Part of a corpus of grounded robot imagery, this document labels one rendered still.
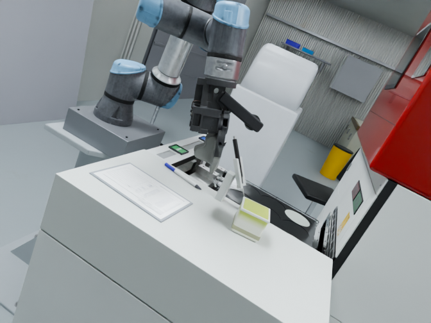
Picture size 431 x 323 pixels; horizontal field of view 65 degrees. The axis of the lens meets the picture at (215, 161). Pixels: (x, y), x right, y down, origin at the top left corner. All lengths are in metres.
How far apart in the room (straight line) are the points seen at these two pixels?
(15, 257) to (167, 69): 1.23
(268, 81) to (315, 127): 6.25
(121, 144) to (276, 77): 2.20
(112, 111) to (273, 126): 2.07
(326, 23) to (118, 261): 9.03
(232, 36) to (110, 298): 0.61
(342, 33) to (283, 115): 6.45
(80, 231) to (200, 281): 0.28
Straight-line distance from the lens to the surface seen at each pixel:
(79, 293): 0.87
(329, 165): 6.16
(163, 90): 1.31
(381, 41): 9.45
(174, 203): 0.82
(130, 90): 1.31
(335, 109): 9.35
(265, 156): 3.22
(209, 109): 0.72
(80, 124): 1.35
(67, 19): 3.56
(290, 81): 3.22
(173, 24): 0.80
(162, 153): 1.11
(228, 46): 0.72
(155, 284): 0.73
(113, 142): 1.27
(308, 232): 1.22
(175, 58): 1.26
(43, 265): 0.91
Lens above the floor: 1.35
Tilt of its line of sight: 19 degrees down
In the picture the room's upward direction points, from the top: 25 degrees clockwise
